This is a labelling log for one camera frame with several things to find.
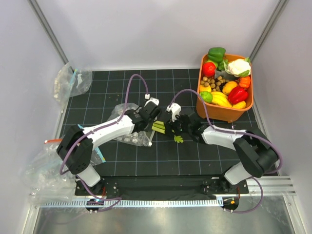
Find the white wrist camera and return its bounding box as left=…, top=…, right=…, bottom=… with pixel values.
left=166, top=103, right=181, bottom=122
left=144, top=94, right=159, bottom=107

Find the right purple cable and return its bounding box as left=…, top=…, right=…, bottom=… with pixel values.
left=169, top=88, right=283, bottom=214

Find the yellow lemon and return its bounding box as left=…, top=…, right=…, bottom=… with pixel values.
left=232, top=101, right=246, bottom=110

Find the yellow orange mango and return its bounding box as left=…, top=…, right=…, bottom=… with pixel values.
left=222, top=81, right=238, bottom=95

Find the green lime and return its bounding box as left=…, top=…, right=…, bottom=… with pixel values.
left=199, top=91, right=213, bottom=103

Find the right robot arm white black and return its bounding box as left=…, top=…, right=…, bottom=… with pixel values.
left=164, top=106, right=279, bottom=193

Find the small orange pumpkin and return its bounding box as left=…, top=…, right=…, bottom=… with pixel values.
left=238, top=76, right=251, bottom=89

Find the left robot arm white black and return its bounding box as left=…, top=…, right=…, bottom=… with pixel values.
left=57, top=98, right=160, bottom=195

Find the red bell pepper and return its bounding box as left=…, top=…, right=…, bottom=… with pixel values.
left=228, top=86, right=248, bottom=105

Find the clear bag blue zipper back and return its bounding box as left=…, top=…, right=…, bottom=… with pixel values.
left=54, top=63, right=93, bottom=108

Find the white cauliflower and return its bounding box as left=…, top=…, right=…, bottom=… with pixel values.
left=226, top=57, right=251, bottom=78

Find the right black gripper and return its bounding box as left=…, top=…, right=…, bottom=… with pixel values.
left=164, top=114, right=191, bottom=139

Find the orange plastic bin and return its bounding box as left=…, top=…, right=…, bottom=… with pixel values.
left=196, top=53, right=254, bottom=123

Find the green celery stalk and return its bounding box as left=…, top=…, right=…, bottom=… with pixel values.
left=152, top=120, right=184, bottom=143

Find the yellow banana bunch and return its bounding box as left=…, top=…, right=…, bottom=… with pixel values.
left=211, top=91, right=232, bottom=108

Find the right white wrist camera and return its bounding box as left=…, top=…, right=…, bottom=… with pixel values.
left=166, top=103, right=181, bottom=122

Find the aluminium extrusion bar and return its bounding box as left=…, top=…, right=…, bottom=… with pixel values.
left=247, top=175, right=296, bottom=196

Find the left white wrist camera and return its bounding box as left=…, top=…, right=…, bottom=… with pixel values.
left=144, top=94, right=159, bottom=107

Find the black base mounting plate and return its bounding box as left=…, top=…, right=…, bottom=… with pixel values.
left=90, top=175, right=249, bottom=201

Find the clear bag orange zipper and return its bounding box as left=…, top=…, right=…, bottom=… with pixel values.
left=21, top=139, right=76, bottom=205

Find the slotted cable duct rail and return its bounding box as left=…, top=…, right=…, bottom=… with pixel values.
left=41, top=197, right=223, bottom=209

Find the red tomato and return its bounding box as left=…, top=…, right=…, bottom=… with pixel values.
left=202, top=62, right=216, bottom=77

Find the clear polka dot zip bag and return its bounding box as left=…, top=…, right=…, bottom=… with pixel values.
left=107, top=103, right=155, bottom=147

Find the green bell pepper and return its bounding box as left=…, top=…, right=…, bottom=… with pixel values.
left=208, top=47, right=226, bottom=63

